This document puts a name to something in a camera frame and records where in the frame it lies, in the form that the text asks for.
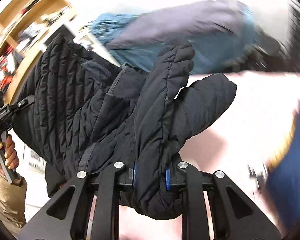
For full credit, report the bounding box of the black quilted coat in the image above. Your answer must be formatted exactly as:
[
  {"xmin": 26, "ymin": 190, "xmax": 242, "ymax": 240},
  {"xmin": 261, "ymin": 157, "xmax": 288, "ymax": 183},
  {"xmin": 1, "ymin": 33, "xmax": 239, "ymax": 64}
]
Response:
[{"xmin": 12, "ymin": 35, "xmax": 237, "ymax": 220}]

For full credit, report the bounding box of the left hand with gold nails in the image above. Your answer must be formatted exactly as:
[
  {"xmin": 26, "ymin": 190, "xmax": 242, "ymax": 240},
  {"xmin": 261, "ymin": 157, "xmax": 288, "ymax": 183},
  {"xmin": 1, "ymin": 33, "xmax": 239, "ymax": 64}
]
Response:
[{"xmin": 0, "ymin": 134, "xmax": 19, "ymax": 176}]

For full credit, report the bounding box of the printed paper sheet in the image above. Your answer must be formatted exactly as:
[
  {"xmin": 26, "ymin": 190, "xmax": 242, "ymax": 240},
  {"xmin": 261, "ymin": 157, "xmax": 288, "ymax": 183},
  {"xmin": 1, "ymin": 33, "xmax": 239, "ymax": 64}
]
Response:
[{"xmin": 23, "ymin": 145, "xmax": 46, "ymax": 174}]

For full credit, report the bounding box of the pink bed sheet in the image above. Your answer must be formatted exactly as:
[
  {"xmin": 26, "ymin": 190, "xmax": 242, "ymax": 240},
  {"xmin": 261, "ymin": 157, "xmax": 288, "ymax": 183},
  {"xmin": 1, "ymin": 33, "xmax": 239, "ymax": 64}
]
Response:
[{"xmin": 84, "ymin": 70, "xmax": 300, "ymax": 240}]

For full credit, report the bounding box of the navy blue folded jacket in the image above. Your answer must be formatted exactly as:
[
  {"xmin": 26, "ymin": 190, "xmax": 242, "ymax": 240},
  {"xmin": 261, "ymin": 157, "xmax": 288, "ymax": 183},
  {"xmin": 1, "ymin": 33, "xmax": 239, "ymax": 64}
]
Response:
[{"xmin": 266, "ymin": 108, "xmax": 300, "ymax": 229}]

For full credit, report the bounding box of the blue crumpled cloth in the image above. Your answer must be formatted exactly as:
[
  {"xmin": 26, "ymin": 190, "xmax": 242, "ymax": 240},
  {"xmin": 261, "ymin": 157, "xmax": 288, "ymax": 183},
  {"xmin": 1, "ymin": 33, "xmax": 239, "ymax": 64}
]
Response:
[{"xmin": 90, "ymin": 13, "xmax": 138, "ymax": 45}]

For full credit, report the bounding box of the massage bed with grey cover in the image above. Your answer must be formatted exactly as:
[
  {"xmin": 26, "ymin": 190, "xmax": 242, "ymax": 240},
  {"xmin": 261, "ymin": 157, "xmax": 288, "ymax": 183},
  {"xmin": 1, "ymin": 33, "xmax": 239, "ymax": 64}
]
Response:
[{"xmin": 104, "ymin": 0, "xmax": 258, "ymax": 74}]

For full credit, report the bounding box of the wooden wall shelf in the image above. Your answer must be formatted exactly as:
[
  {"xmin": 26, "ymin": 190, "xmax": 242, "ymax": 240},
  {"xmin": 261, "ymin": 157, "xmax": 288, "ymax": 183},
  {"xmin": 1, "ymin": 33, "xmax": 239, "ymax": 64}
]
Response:
[{"xmin": 0, "ymin": 0, "xmax": 76, "ymax": 103}]

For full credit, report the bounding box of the black wire rack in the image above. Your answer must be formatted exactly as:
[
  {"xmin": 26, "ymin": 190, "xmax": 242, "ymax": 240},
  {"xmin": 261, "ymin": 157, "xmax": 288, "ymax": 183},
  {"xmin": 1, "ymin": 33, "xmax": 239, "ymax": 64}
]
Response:
[{"xmin": 288, "ymin": 1, "xmax": 300, "ymax": 72}]

